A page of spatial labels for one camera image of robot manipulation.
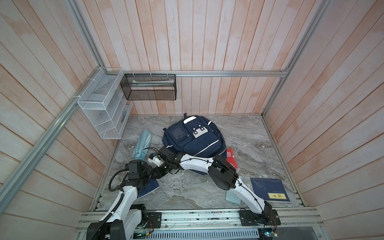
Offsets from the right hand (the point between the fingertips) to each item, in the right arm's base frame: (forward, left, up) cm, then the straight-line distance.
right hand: (152, 177), depth 87 cm
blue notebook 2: (-4, -69, -2) cm, 69 cm away
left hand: (+3, +1, +2) cm, 4 cm away
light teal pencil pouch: (+19, +9, +6) cm, 22 cm away
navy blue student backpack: (+29, -25, +4) cm, 39 cm away
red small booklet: (+15, -49, -1) cm, 51 cm away
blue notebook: (-5, 0, +1) cm, 5 cm away
